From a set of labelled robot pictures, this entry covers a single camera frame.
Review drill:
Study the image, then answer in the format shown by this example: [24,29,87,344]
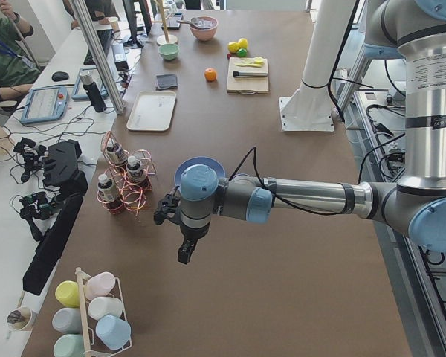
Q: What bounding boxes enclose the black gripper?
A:
[178,223,203,264]

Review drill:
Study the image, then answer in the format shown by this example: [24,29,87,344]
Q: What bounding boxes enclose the blue plate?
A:
[174,156,226,186]

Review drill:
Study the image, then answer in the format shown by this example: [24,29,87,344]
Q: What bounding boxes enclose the tea bottle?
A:
[106,141,128,167]
[126,155,147,186]
[97,173,124,214]

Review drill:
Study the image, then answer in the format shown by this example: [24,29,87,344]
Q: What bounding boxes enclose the pink cup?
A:
[84,271,115,300]

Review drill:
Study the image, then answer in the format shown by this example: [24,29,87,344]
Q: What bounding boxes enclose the white cup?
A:
[88,297,124,321]

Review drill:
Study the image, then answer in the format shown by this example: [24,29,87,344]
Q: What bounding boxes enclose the blue cup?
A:
[95,315,132,350]

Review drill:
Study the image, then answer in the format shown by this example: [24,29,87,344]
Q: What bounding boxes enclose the yellow cup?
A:
[55,280,80,308]

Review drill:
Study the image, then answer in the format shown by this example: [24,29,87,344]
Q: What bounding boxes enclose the grey cup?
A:
[52,307,82,334]

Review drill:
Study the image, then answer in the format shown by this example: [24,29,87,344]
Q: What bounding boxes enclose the cream rabbit tray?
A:
[126,91,177,132]

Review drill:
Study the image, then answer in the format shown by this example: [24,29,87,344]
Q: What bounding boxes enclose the mint cup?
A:
[53,334,84,357]

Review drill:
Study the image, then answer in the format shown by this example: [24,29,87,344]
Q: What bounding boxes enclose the grey folded cloth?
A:
[155,74,178,90]

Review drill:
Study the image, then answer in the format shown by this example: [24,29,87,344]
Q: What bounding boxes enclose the orange fruit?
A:
[204,68,217,82]

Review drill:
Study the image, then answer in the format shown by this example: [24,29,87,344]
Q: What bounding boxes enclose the paper cup with brushes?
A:
[7,307,36,331]

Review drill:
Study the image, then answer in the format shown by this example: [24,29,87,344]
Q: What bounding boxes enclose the steel muddler black tip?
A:
[233,71,268,78]

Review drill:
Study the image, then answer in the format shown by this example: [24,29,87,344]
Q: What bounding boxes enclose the wooden cutting board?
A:
[227,57,269,94]

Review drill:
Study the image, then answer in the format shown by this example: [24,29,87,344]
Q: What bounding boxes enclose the blue teach pendant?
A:
[71,66,108,101]
[20,86,68,124]

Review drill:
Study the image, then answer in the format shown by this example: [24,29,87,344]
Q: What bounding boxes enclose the black thermos bottle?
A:
[80,71,107,113]

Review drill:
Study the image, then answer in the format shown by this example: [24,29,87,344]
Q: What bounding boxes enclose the mint green bowl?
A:
[158,43,179,60]

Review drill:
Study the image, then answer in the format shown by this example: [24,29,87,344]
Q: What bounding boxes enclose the yellow plastic knife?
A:
[234,60,264,68]

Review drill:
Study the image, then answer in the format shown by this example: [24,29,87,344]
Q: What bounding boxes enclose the green lime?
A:
[236,48,248,57]

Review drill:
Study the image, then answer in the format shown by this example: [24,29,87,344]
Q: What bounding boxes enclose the yellow lemon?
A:
[227,42,239,54]
[237,38,248,49]

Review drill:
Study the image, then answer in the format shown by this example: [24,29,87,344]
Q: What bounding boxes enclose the wooden cup stand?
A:
[153,0,178,45]

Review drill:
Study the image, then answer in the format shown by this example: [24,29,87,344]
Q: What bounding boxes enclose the black computer mouse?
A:
[51,71,69,82]

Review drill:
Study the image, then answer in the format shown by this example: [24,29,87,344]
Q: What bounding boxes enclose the pink bowl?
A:
[190,16,219,42]

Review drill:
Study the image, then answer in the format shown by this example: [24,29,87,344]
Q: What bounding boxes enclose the steel ice scoop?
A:
[178,17,213,29]

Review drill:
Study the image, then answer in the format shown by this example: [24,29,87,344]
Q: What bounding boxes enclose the person in green shirt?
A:
[0,1,40,102]

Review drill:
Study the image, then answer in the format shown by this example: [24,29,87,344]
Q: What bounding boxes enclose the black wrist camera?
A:
[153,193,181,225]

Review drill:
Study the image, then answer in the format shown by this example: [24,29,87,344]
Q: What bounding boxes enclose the copper wire bottle rack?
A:
[96,132,156,216]

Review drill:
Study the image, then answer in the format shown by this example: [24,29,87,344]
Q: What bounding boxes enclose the white wire cup rack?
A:
[75,268,133,356]

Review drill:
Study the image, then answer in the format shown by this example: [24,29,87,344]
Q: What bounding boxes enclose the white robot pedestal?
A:
[279,0,358,132]

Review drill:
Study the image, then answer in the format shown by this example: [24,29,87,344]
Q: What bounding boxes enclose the aluminium frame post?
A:
[70,0,125,115]

